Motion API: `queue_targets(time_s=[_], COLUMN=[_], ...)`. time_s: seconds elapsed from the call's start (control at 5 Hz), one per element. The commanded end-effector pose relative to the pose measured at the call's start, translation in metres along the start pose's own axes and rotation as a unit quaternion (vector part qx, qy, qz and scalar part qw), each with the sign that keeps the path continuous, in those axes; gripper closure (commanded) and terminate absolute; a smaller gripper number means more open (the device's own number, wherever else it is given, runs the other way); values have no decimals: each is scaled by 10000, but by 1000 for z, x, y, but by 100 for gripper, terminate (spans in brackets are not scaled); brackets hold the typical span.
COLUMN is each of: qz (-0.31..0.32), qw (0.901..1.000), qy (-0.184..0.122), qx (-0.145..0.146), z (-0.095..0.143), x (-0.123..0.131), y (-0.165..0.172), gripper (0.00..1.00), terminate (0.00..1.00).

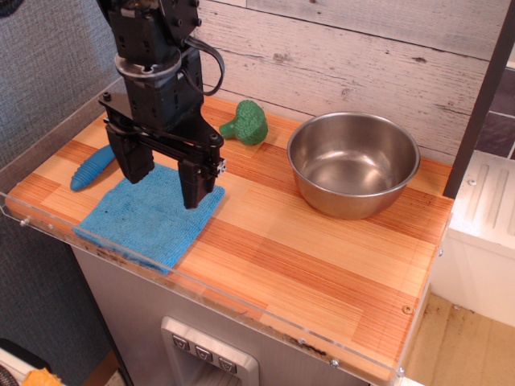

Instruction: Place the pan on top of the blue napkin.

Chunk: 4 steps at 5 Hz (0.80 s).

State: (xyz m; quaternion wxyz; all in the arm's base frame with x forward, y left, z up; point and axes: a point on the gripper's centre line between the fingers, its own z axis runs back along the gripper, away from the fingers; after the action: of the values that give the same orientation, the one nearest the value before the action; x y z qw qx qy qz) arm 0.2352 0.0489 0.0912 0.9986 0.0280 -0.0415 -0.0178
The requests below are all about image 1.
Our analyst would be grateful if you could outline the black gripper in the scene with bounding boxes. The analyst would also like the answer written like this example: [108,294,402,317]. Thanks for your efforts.
[99,78,226,209]

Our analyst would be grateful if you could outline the stainless steel bowl pan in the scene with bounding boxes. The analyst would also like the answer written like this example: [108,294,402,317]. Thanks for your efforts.
[287,112,421,220]

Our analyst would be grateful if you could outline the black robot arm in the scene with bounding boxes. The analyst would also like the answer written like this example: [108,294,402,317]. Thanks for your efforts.
[98,1,225,209]

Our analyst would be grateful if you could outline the blue cloth napkin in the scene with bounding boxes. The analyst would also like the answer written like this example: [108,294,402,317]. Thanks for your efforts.
[73,164,225,273]

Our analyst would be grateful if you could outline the clear acrylic table guard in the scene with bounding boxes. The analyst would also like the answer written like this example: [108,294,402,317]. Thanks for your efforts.
[1,101,452,385]

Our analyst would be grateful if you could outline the green toy broccoli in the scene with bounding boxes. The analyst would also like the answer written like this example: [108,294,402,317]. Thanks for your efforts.
[220,100,268,146]

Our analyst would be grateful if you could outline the grey cabinet with dispenser panel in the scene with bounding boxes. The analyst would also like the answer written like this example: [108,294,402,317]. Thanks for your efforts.
[73,248,364,385]

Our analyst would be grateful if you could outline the orange object at corner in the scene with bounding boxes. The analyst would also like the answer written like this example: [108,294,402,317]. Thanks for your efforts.
[21,368,63,386]

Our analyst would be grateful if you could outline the blue handled toy fork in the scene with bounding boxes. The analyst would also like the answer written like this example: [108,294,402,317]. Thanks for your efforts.
[70,145,114,191]

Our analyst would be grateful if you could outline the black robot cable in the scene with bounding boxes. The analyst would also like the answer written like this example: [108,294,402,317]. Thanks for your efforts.
[185,35,226,97]

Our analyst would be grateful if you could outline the dark right shelf post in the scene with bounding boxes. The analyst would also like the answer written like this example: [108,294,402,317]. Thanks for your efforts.
[443,1,514,199]

